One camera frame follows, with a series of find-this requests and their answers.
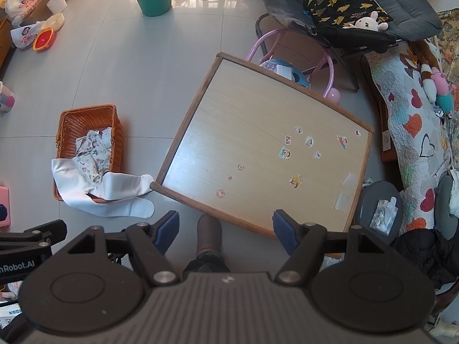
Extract white baby tights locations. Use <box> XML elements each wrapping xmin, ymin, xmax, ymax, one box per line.
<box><xmin>51</xmin><ymin>158</ymin><xmax>155</xmax><ymax>219</ymax></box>

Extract blue plastic toy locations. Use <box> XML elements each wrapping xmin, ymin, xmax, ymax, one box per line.
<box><xmin>259</xmin><ymin>58</ymin><xmax>311</xmax><ymax>88</ymax></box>

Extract black jacket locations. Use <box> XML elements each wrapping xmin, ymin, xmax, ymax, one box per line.
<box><xmin>391</xmin><ymin>227</ymin><xmax>459</xmax><ymax>289</ymax></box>

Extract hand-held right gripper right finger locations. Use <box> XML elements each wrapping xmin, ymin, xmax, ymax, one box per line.
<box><xmin>273</xmin><ymin>210</ymin><xmax>393</xmax><ymax>286</ymax></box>

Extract white plastic bag red print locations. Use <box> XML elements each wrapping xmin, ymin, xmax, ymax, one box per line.
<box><xmin>10</xmin><ymin>21</ymin><xmax>45</xmax><ymax>50</ymax></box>
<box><xmin>5</xmin><ymin>0</ymin><xmax>44</xmax><ymax>22</ymax></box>

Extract heart patterned quilt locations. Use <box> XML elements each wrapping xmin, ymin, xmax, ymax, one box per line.
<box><xmin>366</xmin><ymin>38</ymin><xmax>459</xmax><ymax>239</ymax></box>

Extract grey round stool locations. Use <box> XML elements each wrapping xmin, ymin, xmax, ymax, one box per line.
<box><xmin>355</xmin><ymin>180</ymin><xmax>406</xmax><ymax>237</ymax></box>

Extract brown white plush toy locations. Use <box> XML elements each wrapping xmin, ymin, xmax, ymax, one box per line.
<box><xmin>400</xmin><ymin>41</ymin><xmax>441</xmax><ymax>105</ymax></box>

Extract orange wicker basket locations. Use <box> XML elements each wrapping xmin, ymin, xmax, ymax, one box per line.
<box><xmin>54</xmin><ymin>104</ymin><xmax>124</xmax><ymax>205</ymax></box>

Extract white printed cup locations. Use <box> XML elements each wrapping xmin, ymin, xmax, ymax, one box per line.
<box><xmin>0</xmin><ymin>81</ymin><xmax>16</xmax><ymax>113</ymax></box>

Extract red toy bowl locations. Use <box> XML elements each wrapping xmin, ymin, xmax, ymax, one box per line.
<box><xmin>32</xmin><ymin>28</ymin><xmax>58</xmax><ymax>51</ymax></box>

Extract group of cartoon stickers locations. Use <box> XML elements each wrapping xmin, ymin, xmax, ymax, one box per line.
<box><xmin>215</xmin><ymin>126</ymin><xmax>362</xmax><ymax>199</ymax></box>

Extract cream bowl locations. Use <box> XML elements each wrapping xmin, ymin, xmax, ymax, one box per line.
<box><xmin>40</xmin><ymin>12</ymin><xmax>66</xmax><ymax>32</ymax></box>

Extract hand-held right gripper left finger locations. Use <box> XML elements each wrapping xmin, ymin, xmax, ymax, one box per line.
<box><xmin>63</xmin><ymin>211</ymin><xmax>180</xmax><ymax>287</ymax></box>

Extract translucent plastic strip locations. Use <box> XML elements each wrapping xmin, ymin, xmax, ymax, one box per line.
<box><xmin>342</xmin><ymin>172</ymin><xmax>360</xmax><ymax>191</ymax></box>
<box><xmin>334</xmin><ymin>191</ymin><xmax>353</xmax><ymax>211</ymax></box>

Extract folded white clothes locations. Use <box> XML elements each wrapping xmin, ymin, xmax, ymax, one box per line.
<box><xmin>448</xmin><ymin>167</ymin><xmax>459</xmax><ymax>205</ymax></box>

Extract wooden sofa frame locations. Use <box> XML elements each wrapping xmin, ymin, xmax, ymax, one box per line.
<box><xmin>360</xmin><ymin>54</ymin><xmax>400</xmax><ymax>164</ymax></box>

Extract orange floral sofa cover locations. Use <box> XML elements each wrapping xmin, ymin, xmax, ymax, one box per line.
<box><xmin>437</xmin><ymin>9</ymin><xmax>459</xmax><ymax>90</ymax></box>

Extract tissue pack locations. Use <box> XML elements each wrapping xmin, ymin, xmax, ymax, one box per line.
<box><xmin>369</xmin><ymin>196</ymin><xmax>398</xmax><ymax>230</ymax></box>

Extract grey cushioned folding chair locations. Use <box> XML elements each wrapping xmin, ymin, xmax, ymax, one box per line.
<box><xmin>255</xmin><ymin>0</ymin><xmax>444</xmax><ymax>93</ymax></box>

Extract wooden low table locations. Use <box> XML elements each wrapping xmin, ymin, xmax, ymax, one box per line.
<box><xmin>150</xmin><ymin>52</ymin><xmax>375</xmax><ymax>239</ymax></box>

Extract floral baby shirt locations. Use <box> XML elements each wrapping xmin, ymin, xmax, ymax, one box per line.
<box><xmin>75</xmin><ymin>127</ymin><xmax>113</xmax><ymax>183</ymax></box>

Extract pink box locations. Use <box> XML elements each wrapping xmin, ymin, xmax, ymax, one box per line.
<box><xmin>0</xmin><ymin>185</ymin><xmax>12</xmax><ymax>228</ymax></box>

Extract white rabbit plush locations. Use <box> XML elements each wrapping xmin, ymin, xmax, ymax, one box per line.
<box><xmin>342</xmin><ymin>11</ymin><xmax>390</xmax><ymax>31</ymax></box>

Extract pink and teal pig plush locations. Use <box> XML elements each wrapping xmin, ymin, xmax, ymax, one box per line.
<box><xmin>430</xmin><ymin>66</ymin><xmax>456</xmax><ymax>113</ymax></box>

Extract grey padded cushion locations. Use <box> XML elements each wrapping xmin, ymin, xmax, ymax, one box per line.
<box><xmin>433</xmin><ymin>170</ymin><xmax>459</xmax><ymax>241</ymax></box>

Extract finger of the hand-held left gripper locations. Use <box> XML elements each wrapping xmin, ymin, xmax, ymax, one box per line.
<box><xmin>0</xmin><ymin>220</ymin><xmax>68</xmax><ymax>251</ymax></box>

